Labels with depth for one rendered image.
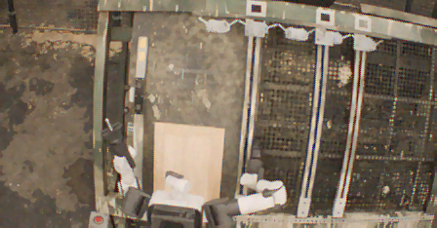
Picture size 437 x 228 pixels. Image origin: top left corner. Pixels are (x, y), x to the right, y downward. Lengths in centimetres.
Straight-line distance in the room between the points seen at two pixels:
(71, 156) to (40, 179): 40
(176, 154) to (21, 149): 212
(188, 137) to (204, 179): 25
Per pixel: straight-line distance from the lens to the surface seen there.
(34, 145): 509
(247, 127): 325
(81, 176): 477
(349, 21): 313
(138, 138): 333
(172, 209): 282
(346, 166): 335
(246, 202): 287
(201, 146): 331
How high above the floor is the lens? 372
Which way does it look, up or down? 45 degrees down
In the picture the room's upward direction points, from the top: 2 degrees clockwise
